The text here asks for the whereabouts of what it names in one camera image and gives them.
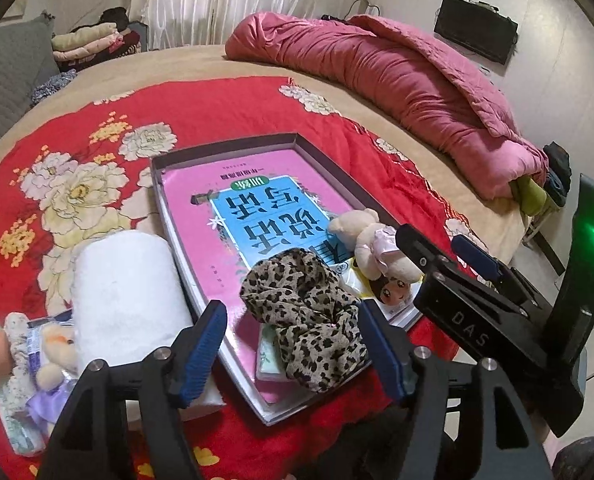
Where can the plush bear purple dress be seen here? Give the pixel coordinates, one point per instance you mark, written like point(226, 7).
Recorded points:
point(57, 350)

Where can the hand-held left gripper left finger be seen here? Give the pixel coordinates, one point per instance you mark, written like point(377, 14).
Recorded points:
point(202, 355)

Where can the pink book blue label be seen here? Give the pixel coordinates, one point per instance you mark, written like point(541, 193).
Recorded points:
point(202, 220)

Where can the white curtain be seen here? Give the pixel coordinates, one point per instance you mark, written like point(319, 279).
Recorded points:
point(202, 0)

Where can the blue patterned cloth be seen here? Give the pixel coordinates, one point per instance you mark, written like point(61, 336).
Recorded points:
point(52, 85)

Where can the pink quilt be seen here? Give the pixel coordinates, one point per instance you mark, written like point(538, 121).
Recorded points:
point(402, 85)

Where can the dark jacket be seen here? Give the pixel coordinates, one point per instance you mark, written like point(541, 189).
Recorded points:
point(557, 170)

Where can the beige bed sheet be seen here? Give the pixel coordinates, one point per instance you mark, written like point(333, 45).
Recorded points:
point(227, 65)

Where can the yellow cartoon packet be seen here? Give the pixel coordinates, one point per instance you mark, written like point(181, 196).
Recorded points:
point(394, 292)

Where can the red floral blanket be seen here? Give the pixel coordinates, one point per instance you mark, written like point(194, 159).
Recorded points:
point(177, 100)

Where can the black garment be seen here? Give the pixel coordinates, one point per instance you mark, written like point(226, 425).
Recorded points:
point(114, 17)

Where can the leopard print scarf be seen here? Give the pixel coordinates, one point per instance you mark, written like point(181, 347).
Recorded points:
point(302, 320)

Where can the stack of folded clothes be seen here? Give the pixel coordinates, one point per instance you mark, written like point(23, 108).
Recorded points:
point(87, 40)

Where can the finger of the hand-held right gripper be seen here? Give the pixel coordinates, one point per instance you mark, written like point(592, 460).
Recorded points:
point(457, 310)
point(477, 255)

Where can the green cloth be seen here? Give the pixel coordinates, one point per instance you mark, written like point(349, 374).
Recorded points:
point(532, 195)

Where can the plush bear pink dress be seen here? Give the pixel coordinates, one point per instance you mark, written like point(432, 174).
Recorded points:
point(372, 245)

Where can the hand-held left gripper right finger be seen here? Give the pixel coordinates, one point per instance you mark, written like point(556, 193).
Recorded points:
point(382, 355)

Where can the black wall television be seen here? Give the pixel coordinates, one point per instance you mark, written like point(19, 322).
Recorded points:
point(477, 30)

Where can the grey quilted headboard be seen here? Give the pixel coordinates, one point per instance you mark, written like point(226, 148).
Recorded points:
point(7, 70)

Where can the white toilet paper roll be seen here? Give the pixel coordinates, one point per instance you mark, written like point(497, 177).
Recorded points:
point(127, 290)

